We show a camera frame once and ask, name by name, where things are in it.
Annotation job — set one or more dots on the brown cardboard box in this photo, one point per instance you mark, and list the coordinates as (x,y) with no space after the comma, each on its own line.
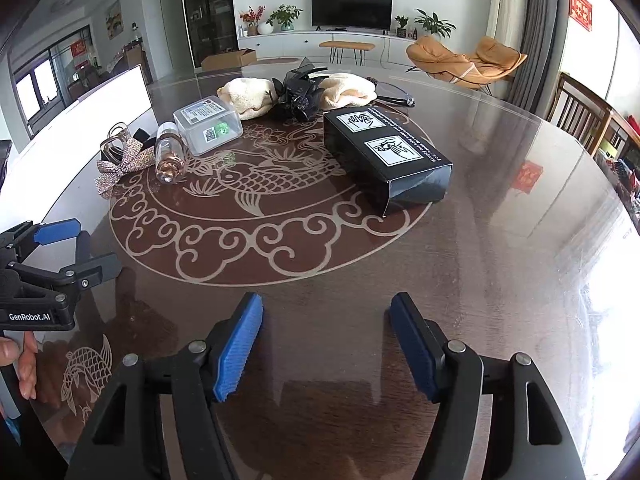
(227,60)

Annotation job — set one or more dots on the red flowers in vase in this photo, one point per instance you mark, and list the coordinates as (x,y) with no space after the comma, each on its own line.
(252,15)

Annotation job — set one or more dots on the black printed cardboard box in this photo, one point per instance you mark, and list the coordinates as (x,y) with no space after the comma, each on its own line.
(385,160)

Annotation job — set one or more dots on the dark display cabinet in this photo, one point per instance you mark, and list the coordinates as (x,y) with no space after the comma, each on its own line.
(207,5)

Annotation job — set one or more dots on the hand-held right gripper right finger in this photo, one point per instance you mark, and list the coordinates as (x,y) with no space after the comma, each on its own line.
(415,347)

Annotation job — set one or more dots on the clear glass bottle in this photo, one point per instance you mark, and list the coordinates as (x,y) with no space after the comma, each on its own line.
(169,157)

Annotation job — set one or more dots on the clear safety glasses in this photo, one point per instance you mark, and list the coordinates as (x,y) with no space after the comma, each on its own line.
(400,97)

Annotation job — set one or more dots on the grey curtain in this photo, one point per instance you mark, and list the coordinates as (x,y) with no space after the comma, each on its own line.
(542,35)

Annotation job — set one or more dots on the red window decoration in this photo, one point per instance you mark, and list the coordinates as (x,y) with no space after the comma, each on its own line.
(77,49)

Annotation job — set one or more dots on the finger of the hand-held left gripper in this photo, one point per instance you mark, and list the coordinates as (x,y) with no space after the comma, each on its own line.
(92,266)
(52,232)

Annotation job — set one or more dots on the wall painting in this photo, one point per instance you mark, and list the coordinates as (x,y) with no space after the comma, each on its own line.
(114,19)

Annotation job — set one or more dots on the clear plastic box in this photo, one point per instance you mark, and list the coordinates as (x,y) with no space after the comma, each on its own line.
(207,127)

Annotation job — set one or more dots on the white patterned curtain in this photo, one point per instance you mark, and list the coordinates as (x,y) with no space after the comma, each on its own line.
(505,5)

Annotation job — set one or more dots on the wooden dining chair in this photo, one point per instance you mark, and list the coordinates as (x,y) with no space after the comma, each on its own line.
(134,57)

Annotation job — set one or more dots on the black flat television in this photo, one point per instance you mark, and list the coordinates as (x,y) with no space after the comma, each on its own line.
(350,7)

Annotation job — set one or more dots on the small potted plant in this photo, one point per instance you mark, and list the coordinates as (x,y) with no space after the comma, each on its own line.
(401,22)

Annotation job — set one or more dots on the white storage container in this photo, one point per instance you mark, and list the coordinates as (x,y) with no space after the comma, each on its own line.
(75,125)

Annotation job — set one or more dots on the person's left hand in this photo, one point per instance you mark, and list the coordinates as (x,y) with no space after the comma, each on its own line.
(29,370)

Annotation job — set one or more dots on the clear hair claw clip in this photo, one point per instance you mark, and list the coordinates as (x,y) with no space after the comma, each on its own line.
(117,136)

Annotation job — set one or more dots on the cream knit glove orange lining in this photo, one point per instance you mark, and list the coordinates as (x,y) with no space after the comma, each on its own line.
(350,87)

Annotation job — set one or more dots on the green plant in vase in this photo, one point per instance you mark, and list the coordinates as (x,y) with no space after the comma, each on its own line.
(285,14)

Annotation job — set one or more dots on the wooden bench with metal legs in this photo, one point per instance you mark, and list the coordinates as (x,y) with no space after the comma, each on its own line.
(347,45)

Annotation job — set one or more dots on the pile of colourful clutter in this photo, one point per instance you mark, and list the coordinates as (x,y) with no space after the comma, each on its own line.
(627,167)

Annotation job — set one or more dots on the red wall decoration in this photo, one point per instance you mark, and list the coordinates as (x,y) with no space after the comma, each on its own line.
(580,10)

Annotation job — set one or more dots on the white television console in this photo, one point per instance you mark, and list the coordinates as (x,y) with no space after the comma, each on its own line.
(300,42)

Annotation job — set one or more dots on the round ceiling light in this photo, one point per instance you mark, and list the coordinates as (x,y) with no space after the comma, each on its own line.
(65,1)

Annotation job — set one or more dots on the large potted plant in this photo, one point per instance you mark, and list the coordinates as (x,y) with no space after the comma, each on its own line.
(435,22)

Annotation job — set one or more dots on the white round vase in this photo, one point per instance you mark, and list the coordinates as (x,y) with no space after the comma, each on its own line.
(265,28)

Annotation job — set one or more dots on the orange lounge chair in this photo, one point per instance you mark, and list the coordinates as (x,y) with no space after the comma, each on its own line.
(440,55)

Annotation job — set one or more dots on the glitter bow hair clip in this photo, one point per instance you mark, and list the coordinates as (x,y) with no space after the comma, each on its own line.
(120,170)

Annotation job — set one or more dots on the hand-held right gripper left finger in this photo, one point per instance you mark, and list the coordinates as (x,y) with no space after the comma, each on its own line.
(240,345)

